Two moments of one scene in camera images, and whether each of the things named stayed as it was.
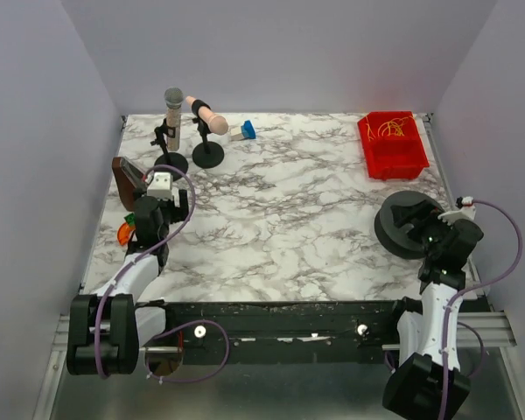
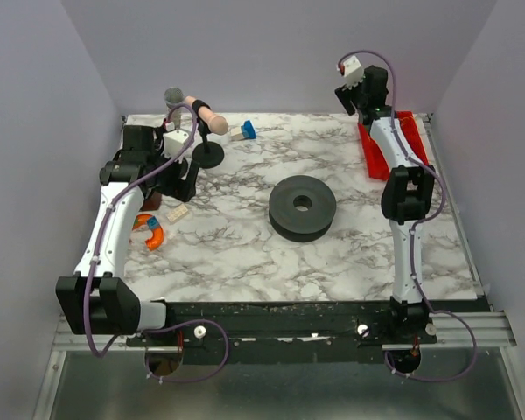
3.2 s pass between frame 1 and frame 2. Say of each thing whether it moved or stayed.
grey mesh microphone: stayed
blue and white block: stayed
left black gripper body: moved
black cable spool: moved
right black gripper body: moved
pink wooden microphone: stayed
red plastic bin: stayed
